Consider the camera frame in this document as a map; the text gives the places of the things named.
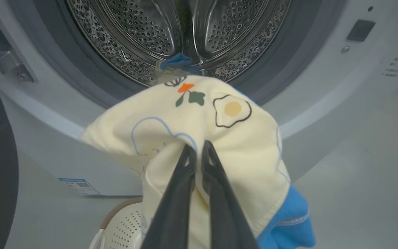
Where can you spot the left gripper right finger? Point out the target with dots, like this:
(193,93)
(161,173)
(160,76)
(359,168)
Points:
(223,214)

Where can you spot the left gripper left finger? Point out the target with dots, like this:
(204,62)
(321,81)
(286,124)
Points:
(174,214)

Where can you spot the cream garment with egg print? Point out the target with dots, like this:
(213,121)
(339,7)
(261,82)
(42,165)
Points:
(237,145)

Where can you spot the cream garment with blue cuffs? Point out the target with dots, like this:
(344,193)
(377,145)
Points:
(178,60)

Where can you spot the cream perforated laundry basket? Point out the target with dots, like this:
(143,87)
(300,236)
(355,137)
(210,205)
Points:
(126,224)

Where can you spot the white front-load washing machine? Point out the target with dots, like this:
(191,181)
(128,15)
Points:
(323,86)

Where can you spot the grey rubber door gasket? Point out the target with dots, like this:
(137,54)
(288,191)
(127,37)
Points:
(64,69)

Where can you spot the metal door hinge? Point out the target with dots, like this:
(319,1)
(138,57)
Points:
(2,65)

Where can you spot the blue white energy label sticker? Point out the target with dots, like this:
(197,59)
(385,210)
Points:
(79,186)

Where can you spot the perforated steel washer drum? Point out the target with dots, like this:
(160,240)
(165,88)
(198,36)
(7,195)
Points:
(136,31)

